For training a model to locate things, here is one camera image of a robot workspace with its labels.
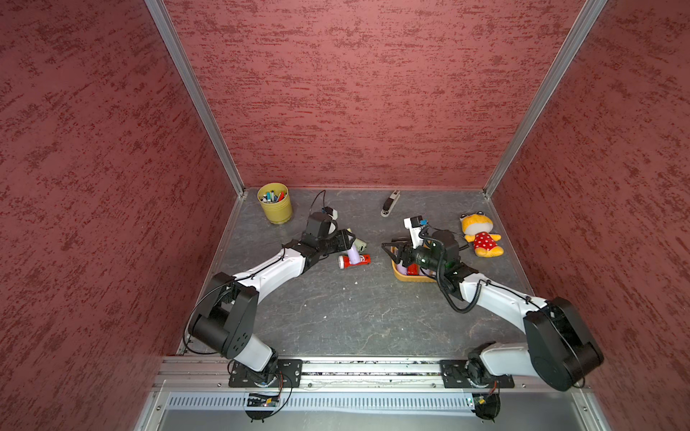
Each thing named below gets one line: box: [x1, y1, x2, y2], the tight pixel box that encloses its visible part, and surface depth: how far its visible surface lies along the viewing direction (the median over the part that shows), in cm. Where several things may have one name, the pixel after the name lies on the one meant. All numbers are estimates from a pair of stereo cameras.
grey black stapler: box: [380, 188, 401, 219], surface depth 115 cm
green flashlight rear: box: [353, 237, 368, 254], surface depth 101 cm
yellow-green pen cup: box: [256, 182, 293, 225], surface depth 105 cm
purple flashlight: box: [346, 242, 361, 264], surface depth 89 cm
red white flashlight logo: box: [337, 254, 372, 270], surface depth 96 cm
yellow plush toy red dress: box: [460, 210, 505, 258], surface depth 102 cm
